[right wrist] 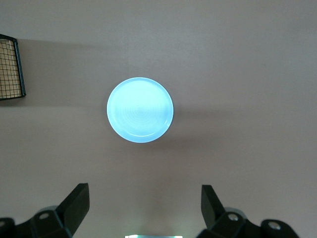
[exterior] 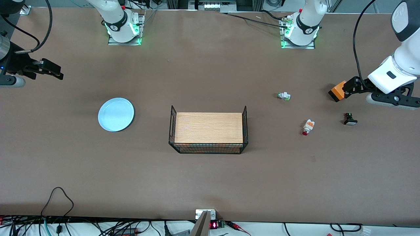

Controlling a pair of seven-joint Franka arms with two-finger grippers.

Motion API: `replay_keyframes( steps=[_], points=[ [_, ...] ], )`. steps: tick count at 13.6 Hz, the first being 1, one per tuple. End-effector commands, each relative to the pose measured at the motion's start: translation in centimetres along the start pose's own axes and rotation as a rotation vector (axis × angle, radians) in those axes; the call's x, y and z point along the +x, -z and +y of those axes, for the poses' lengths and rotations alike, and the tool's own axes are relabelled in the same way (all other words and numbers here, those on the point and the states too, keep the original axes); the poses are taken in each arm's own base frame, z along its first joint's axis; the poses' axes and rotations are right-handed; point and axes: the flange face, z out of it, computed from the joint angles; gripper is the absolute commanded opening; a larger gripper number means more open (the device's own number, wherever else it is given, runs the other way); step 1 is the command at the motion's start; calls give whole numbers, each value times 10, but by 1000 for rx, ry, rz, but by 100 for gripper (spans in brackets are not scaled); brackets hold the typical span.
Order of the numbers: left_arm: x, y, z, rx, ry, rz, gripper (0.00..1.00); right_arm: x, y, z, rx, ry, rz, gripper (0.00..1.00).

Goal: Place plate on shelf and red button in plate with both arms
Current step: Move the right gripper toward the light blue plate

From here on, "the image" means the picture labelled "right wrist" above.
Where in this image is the light blue round plate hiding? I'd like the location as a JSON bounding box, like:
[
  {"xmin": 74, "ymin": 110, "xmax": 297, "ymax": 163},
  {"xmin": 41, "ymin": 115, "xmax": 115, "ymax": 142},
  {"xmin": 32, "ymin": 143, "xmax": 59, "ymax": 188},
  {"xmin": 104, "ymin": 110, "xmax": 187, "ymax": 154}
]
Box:
[{"xmin": 106, "ymin": 77, "xmax": 174, "ymax": 144}]

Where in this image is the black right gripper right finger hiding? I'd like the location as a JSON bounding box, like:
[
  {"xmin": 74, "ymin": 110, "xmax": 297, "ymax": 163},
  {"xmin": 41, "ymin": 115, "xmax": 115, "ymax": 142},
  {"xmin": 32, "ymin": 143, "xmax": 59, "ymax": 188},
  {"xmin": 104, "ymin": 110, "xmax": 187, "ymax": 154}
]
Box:
[{"xmin": 197, "ymin": 184, "xmax": 300, "ymax": 238}]

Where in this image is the black wire mesh basket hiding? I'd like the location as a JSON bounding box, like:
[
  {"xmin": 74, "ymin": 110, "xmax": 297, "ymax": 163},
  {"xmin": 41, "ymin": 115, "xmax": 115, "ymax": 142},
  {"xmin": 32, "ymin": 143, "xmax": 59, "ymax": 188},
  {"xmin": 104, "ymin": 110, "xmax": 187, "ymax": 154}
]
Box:
[{"xmin": 0, "ymin": 34, "xmax": 27, "ymax": 101}]

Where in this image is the wooden board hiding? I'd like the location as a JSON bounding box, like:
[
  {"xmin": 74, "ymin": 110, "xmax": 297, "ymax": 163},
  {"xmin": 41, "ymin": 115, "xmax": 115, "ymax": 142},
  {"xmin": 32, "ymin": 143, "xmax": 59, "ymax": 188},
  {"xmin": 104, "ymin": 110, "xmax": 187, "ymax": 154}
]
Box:
[{"xmin": 0, "ymin": 41, "xmax": 20, "ymax": 99}]

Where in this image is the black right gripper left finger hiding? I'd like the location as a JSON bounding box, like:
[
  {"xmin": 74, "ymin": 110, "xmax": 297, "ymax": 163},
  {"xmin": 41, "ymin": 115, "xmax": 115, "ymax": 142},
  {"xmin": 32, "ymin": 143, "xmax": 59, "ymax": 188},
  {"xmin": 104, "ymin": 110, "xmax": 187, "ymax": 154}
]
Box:
[{"xmin": 0, "ymin": 182, "xmax": 90, "ymax": 238}]

